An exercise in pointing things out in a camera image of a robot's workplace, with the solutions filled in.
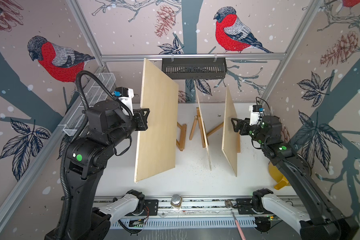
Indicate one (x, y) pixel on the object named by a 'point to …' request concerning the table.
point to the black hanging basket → (195, 68)
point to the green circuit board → (139, 223)
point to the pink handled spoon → (229, 204)
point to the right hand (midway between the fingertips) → (239, 117)
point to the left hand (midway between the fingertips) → (150, 106)
